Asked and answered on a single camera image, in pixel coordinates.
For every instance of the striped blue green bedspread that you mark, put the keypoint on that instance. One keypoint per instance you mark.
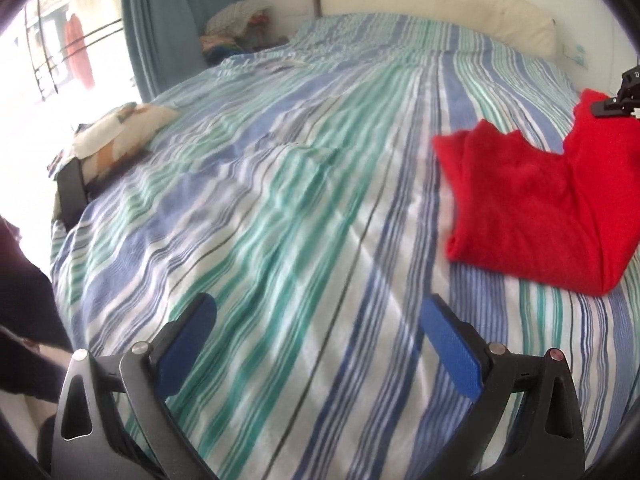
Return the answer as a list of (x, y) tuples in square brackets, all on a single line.
[(298, 187)]

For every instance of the cream padded headboard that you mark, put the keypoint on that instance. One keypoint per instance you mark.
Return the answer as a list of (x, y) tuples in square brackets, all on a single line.
[(517, 23)]

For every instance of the pile of clothes on nightstand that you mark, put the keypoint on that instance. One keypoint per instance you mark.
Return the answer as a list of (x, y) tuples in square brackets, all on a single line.
[(241, 27)]

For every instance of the person's dark clothed body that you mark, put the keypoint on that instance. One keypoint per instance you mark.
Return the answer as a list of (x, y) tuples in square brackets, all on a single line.
[(28, 311)]

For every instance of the patterned white orange pillow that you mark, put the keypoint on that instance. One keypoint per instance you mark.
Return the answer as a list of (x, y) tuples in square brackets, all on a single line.
[(120, 134)]

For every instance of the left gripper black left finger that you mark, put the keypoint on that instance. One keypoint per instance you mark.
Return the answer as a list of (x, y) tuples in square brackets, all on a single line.
[(113, 421)]

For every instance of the red sweater with white rabbit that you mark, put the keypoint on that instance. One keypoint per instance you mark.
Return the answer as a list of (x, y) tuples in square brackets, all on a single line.
[(569, 219)]

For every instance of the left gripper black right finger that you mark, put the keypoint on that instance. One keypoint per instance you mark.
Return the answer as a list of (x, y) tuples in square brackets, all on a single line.
[(546, 440)]

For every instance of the red garment hanging outside window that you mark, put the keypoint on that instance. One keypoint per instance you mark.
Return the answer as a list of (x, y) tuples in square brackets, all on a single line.
[(76, 55)]

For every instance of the metal window railing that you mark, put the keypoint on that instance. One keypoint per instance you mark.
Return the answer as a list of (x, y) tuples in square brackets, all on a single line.
[(58, 45)]

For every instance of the teal window curtain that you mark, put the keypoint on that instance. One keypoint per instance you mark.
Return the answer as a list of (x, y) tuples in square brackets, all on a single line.
[(163, 40)]

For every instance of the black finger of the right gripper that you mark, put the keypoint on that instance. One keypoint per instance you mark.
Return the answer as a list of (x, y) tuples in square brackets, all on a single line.
[(610, 108)]

